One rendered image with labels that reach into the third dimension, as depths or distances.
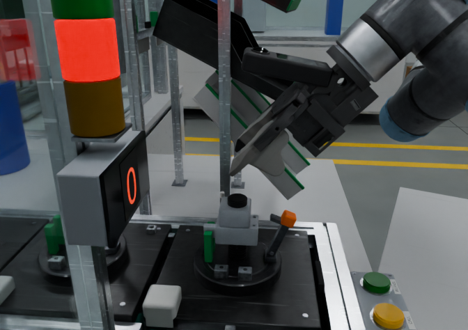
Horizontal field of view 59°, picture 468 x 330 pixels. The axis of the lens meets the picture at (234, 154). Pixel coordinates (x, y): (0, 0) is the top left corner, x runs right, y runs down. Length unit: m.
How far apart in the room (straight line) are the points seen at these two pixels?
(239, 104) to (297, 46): 3.62
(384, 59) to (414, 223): 0.64
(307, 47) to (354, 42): 3.99
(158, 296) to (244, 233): 0.15
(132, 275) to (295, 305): 0.25
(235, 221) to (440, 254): 0.53
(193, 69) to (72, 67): 4.28
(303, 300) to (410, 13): 0.40
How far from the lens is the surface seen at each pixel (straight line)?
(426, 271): 0.94
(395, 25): 0.53
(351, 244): 0.97
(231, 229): 0.62
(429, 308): 0.86
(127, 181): 0.41
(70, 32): 0.37
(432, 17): 0.54
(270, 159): 0.54
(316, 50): 4.53
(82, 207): 0.38
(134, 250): 0.74
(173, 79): 1.12
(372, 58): 0.53
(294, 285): 0.66
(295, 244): 0.75
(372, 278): 0.69
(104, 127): 0.39
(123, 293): 0.66
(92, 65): 0.37
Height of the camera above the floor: 1.38
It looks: 22 degrees down
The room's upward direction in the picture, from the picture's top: straight up
